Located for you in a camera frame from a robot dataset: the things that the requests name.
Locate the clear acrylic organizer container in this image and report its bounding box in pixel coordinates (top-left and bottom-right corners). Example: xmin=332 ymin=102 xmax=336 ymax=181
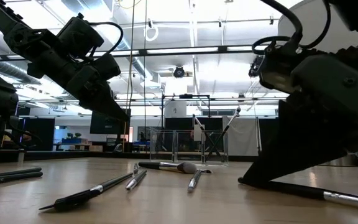
xmin=149 ymin=129 xmax=229 ymax=166

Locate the large black-handled makeup brush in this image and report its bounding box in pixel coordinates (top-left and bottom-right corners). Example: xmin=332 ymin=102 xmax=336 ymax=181
xmin=237 ymin=176 xmax=358 ymax=213

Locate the yellow hanging cable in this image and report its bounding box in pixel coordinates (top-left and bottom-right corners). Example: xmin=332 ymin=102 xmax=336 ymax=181
xmin=122 ymin=0 xmax=136 ymax=153

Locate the white-shade silver table lamp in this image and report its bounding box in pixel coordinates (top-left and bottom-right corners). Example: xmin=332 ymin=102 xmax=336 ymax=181
xmin=277 ymin=0 xmax=358 ymax=167

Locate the short black makeup brush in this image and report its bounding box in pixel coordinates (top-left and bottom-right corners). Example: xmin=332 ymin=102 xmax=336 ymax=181
xmin=192 ymin=114 xmax=225 ymax=161

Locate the fluffy grey powder brush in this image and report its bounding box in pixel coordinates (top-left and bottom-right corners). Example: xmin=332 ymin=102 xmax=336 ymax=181
xmin=137 ymin=161 xmax=198 ymax=175

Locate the black partition panel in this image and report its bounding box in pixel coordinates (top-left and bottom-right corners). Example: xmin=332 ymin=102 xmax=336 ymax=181
xmin=258 ymin=117 xmax=280 ymax=157
xmin=23 ymin=117 xmax=56 ymax=152

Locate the black camera cable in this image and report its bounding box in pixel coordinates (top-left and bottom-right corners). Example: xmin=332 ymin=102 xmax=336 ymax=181
xmin=251 ymin=0 xmax=332 ymax=56
xmin=87 ymin=21 xmax=124 ymax=58

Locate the black ceiling camera with cable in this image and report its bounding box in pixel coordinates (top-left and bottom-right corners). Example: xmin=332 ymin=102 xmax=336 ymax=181
xmin=248 ymin=55 xmax=265 ymax=78

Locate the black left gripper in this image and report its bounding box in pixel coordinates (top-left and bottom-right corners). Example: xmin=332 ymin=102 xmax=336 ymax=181
xmin=26 ymin=46 xmax=130 ymax=121

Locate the black ceiling light bar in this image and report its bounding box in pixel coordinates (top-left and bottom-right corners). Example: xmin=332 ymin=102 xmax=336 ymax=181
xmin=0 ymin=44 xmax=260 ymax=60

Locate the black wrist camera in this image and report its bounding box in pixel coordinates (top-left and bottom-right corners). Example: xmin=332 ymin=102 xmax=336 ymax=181
xmin=56 ymin=12 xmax=105 ymax=59
xmin=257 ymin=51 xmax=296 ymax=93

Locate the black angled-tip makeup brush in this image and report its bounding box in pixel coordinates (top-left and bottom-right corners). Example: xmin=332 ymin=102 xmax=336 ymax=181
xmin=39 ymin=172 xmax=134 ymax=212

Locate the white box on rig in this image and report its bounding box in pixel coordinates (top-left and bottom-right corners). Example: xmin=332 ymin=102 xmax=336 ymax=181
xmin=163 ymin=101 xmax=188 ymax=119

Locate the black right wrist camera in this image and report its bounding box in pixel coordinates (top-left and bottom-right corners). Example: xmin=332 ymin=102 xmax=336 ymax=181
xmin=257 ymin=51 xmax=296 ymax=93

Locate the black right camera cable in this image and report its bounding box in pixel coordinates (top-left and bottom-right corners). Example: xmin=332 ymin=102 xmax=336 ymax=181
xmin=251 ymin=0 xmax=332 ymax=56

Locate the white looped hanging cable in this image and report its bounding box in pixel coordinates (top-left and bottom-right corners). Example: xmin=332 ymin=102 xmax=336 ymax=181
xmin=144 ymin=19 xmax=160 ymax=42

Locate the black left camera cable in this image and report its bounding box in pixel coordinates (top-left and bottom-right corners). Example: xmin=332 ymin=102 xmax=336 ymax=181
xmin=87 ymin=21 xmax=124 ymax=58

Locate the thin black hanging cable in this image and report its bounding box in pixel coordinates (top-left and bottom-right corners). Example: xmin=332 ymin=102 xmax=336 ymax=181
xmin=143 ymin=0 xmax=148 ymax=150

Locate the black monitor on stand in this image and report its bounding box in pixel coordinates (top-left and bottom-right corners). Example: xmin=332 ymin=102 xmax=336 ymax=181
xmin=89 ymin=110 xmax=132 ymax=135

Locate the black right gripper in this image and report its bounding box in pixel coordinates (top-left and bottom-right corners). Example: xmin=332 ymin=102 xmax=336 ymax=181
xmin=237 ymin=43 xmax=358 ymax=189

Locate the round black ceiling camera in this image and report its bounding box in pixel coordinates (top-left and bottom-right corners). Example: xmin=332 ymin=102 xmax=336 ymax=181
xmin=172 ymin=65 xmax=186 ymax=79

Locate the slim grey-tipped makeup brush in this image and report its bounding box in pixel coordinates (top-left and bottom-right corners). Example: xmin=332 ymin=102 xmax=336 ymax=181
xmin=0 ymin=167 xmax=42 ymax=179

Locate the black aluminium table frame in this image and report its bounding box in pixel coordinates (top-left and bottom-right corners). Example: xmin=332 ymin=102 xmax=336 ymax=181
xmin=23 ymin=151 xmax=257 ymax=163

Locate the black metal frame rig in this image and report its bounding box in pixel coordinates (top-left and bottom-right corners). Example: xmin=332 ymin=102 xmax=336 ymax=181
xmin=161 ymin=94 xmax=211 ymax=156

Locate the white hanging cloth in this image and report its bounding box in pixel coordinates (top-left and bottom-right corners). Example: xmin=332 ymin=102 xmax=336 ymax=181
xmin=222 ymin=116 xmax=260 ymax=157

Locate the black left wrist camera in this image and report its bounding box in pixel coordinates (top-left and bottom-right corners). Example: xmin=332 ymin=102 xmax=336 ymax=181
xmin=56 ymin=12 xmax=105 ymax=59

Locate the small white paper sheet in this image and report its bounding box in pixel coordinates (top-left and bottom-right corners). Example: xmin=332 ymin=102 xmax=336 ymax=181
xmin=193 ymin=124 xmax=206 ymax=142

